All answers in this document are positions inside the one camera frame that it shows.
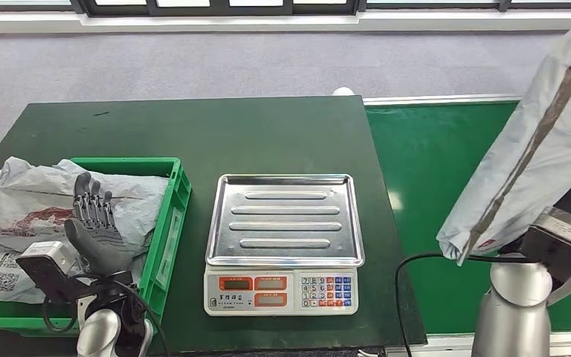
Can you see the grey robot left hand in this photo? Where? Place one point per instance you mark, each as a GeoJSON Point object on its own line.
{"type": "Point", "coordinates": [98, 246]}

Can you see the grey parcel red picture dot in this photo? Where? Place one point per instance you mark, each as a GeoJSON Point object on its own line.
{"type": "Point", "coordinates": [536, 162]}

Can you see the grey parcel QR codes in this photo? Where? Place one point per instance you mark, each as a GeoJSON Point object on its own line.
{"type": "Point", "coordinates": [9, 283]}

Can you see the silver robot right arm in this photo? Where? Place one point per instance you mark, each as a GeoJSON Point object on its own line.
{"type": "Point", "coordinates": [512, 315]}

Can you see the green conveyor belt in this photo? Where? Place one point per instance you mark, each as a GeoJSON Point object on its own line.
{"type": "Point", "coordinates": [423, 172]}

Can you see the white label on crate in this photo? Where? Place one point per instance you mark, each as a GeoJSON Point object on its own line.
{"type": "Point", "coordinates": [168, 251]}

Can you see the green plastic crate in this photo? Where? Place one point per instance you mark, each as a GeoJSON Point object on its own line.
{"type": "Point", "coordinates": [118, 167]}

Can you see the white electronic scale steel tray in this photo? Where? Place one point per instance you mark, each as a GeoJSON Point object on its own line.
{"type": "Point", "coordinates": [285, 222]}

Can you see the white round knob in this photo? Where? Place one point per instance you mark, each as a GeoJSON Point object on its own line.
{"type": "Point", "coordinates": [343, 91]}

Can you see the white window sill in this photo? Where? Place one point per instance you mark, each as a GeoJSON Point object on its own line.
{"type": "Point", "coordinates": [266, 22]}

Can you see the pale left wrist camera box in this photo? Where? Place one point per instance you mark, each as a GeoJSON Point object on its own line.
{"type": "Point", "coordinates": [44, 251]}

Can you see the black left camera bracket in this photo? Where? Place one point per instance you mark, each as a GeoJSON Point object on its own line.
{"type": "Point", "coordinates": [44, 281]}

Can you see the silver conveyor side rail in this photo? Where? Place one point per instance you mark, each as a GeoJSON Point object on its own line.
{"type": "Point", "coordinates": [443, 344]}
{"type": "Point", "coordinates": [438, 100]}

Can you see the dark window frame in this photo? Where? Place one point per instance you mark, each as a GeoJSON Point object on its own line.
{"type": "Point", "coordinates": [216, 9]}

